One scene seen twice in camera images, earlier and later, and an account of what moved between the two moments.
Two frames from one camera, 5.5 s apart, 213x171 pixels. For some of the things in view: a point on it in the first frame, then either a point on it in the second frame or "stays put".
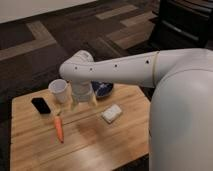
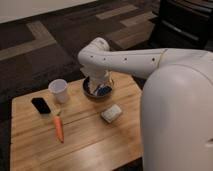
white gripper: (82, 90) to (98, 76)
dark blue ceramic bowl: (102, 87) stays put
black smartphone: (41, 105) stays put
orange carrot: (58, 121) stays put
